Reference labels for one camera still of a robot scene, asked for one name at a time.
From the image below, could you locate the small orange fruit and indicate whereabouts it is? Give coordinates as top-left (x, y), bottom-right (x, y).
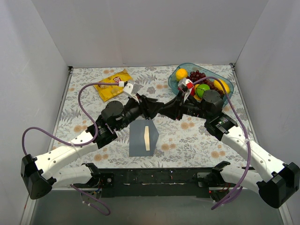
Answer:
top-left (194, 84), bottom-right (199, 93)

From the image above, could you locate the floral tablecloth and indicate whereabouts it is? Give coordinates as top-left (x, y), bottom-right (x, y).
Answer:
top-left (56, 66), bottom-right (246, 168)

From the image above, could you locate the yellow Lays chips bag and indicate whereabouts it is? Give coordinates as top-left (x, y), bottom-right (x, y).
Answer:
top-left (94, 69), bottom-right (133, 102)

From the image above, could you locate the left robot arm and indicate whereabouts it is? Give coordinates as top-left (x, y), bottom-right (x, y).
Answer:
top-left (21, 95), bottom-right (164, 200)

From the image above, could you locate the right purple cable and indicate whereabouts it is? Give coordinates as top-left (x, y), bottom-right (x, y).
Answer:
top-left (192, 76), bottom-right (251, 210)

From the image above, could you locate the teal plastic fruit basket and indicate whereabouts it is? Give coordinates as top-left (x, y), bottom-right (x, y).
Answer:
top-left (168, 63), bottom-right (234, 107)

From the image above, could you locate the purple cable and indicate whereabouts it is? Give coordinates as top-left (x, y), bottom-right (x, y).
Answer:
top-left (192, 76), bottom-right (251, 210)
top-left (21, 81), bottom-right (125, 216)

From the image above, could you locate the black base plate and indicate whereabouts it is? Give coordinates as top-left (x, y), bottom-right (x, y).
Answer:
top-left (72, 168), bottom-right (241, 199)

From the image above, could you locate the purple grape bunch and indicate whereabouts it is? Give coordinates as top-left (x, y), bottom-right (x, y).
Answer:
top-left (188, 70), bottom-right (224, 97)

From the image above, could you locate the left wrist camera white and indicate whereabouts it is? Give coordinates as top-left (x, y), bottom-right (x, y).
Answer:
top-left (123, 80), bottom-right (140, 102)

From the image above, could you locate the yellow lemon left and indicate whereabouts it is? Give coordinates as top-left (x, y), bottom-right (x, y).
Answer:
top-left (175, 68), bottom-right (188, 82)

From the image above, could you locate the aluminium frame rail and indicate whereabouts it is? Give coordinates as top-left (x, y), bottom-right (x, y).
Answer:
top-left (29, 170), bottom-right (282, 191)

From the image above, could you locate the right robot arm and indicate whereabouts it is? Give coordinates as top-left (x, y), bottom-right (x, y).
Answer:
top-left (159, 90), bottom-right (300, 209)

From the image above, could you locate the green ball fruit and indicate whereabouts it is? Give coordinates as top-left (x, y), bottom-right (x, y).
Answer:
top-left (196, 84), bottom-right (210, 98)

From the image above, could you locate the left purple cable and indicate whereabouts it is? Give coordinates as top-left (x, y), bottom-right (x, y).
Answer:
top-left (21, 81), bottom-right (125, 216)

